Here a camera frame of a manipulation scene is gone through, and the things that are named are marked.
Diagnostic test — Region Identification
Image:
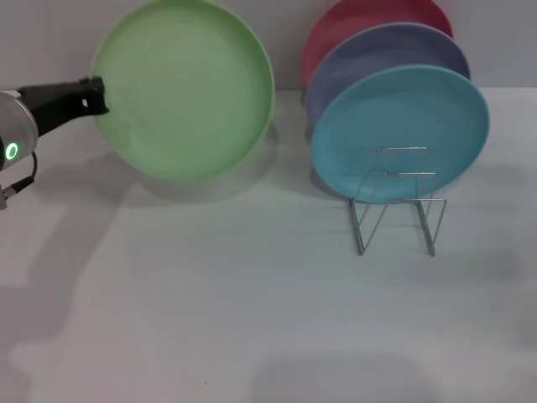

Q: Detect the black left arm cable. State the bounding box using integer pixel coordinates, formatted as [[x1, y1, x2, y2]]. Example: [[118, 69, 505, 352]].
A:
[[8, 150, 39, 198]]

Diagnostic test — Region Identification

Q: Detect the red plate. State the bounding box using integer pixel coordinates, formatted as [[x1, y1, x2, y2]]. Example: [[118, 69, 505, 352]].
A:
[[300, 0, 454, 90]]

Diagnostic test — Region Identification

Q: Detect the purple plate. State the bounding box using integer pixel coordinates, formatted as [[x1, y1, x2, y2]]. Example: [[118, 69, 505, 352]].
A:
[[305, 22, 472, 127]]

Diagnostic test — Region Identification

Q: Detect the turquoise plate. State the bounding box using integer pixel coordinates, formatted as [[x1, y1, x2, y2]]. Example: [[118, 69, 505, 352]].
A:
[[310, 65, 491, 206]]

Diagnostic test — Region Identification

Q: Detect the metal wire plate rack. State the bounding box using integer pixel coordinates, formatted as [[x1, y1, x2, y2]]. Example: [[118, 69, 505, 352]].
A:
[[348, 145, 448, 257]]

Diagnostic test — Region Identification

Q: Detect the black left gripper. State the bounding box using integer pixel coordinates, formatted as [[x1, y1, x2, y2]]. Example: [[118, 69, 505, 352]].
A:
[[18, 76, 112, 138]]

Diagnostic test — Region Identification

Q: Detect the green plate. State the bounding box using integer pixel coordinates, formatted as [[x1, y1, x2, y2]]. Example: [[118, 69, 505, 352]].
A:
[[90, 0, 276, 184]]

